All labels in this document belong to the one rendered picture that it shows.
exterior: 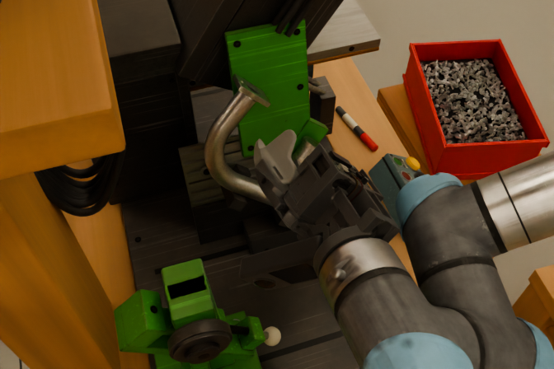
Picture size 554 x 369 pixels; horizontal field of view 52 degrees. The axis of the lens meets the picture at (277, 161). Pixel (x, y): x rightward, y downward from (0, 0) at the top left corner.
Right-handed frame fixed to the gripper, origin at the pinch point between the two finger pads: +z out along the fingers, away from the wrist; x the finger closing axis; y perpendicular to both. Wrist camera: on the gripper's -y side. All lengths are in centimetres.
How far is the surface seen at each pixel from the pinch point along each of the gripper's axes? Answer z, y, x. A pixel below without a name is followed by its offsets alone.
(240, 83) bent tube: 14.8, 2.0, 2.7
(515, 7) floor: 178, 68, -179
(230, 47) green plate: 17.9, 4.9, 5.7
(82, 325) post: -4.2, -29.1, 9.5
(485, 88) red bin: 40, 24, -59
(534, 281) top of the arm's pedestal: 1, 3, -62
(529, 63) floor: 141, 49, -174
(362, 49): 30.3, 14.7, -20.1
